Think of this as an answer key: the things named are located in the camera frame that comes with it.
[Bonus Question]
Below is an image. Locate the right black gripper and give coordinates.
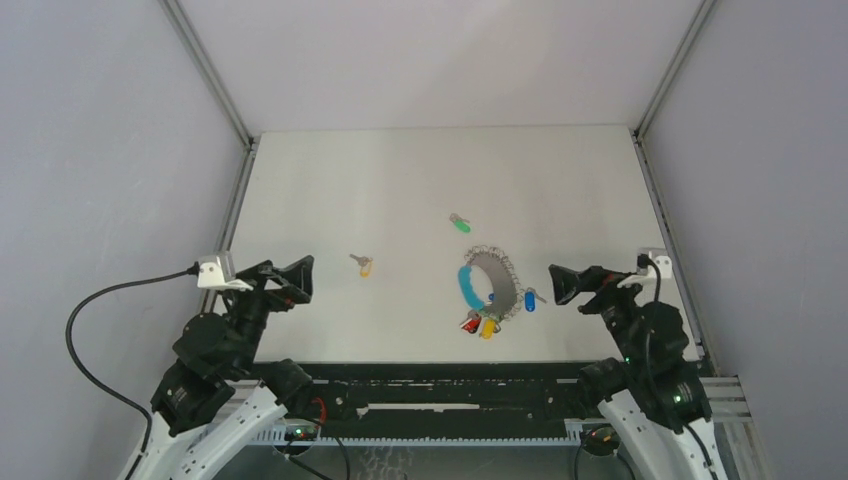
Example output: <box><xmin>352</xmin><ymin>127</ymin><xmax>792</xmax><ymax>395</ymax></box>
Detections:
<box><xmin>550</xmin><ymin>263</ymin><xmax>651</xmax><ymax>367</ymax></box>

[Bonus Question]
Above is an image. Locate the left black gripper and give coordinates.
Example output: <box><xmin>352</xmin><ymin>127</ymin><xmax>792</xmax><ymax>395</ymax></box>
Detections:
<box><xmin>226</xmin><ymin>253</ymin><xmax>314</xmax><ymax>373</ymax></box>

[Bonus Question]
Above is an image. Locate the key with blue tag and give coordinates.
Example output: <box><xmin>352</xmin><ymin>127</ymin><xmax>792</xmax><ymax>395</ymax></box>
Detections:
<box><xmin>524</xmin><ymin>287</ymin><xmax>547</xmax><ymax>312</ymax></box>

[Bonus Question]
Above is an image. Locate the metal key organiser with rings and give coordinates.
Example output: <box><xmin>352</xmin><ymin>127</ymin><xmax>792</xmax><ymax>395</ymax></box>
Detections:
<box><xmin>456</xmin><ymin>245</ymin><xmax>525</xmax><ymax>340</ymax></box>

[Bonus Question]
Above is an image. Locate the red tagged key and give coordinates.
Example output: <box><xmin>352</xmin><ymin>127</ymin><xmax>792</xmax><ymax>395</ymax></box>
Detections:
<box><xmin>460</xmin><ymin>315</ymin><xmax>482</xmax><ymax>334</ymax></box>

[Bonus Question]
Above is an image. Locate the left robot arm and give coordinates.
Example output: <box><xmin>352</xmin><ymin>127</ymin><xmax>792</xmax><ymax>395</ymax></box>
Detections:
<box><xmin>119</xmin><ymin>252</ymin><xmax>315</xmax><ymax>479</ymax></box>

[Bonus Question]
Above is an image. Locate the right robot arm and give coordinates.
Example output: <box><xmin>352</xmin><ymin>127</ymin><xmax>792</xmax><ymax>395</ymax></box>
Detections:
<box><xmin>548</xmin><ymin>254</ymin><xmax>727</xmax><ymax>479</ymax></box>

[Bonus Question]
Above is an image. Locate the key with yellow tag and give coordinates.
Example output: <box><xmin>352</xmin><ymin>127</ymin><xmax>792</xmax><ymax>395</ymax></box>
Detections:
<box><xmin>349</xmin><ymin>254</ymin><xmax>374</xmax><ymax>278</ymax></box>

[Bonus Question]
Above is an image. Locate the key with green tag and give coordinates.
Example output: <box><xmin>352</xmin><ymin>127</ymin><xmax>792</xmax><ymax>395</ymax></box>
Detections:
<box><xmin>449</xmin><ymin>213</ymin><xmax>472</xmax><ymax>233</ymax></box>

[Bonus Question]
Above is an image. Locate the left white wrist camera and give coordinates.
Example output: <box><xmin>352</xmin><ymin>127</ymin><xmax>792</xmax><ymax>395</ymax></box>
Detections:
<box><xmin>196</xmin><ymin>251</ymin><xmax>254</xmax><ymax>292</ymax></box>

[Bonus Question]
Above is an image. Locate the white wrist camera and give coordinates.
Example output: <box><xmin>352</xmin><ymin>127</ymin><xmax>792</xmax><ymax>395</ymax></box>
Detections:
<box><xmin>617</xmin><ymin>248</ymin><xmax>673</xmax><ymax>288</ymax></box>
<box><xmin>196</xmin><ymin>251</ymin><xmax>254</xmax><ymax>292</ymax></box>

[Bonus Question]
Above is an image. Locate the right camera black cable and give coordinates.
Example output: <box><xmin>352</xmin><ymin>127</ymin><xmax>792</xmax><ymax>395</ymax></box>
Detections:
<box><xmin>572</xmin><ymin>254</ymin><xmax>720</xmax><ymax>480</ymax></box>

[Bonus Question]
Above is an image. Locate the camera black cable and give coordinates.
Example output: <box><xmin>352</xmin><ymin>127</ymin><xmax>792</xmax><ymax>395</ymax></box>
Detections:
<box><xmin>64</xmin><ymin>264</ymin><xmax>201</xmax><ymax>480</ymax></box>
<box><xmin>572</xmin><ymin>254</ymin><xmax>720</xmax><ymax>480</ymax></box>

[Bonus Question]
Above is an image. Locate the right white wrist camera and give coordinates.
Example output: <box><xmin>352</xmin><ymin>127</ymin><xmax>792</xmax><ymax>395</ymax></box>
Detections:
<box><xmin>617</xmin><ymin>248</ymin><xmax>673</xmax><ymax>288</ymax></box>

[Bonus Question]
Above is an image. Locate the left camera black cable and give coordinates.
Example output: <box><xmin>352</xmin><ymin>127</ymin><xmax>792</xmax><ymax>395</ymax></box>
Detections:
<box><xmin>64</xmin><ymin>264</ymin><xmax>201</xmax><ymax>480</ymax></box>

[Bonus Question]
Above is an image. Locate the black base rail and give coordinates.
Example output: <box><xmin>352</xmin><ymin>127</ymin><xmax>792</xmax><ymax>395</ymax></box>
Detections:
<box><xmin>248</xmin><ymin>360</ymin><xmax>645</xmax><ymax>442</ymax></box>

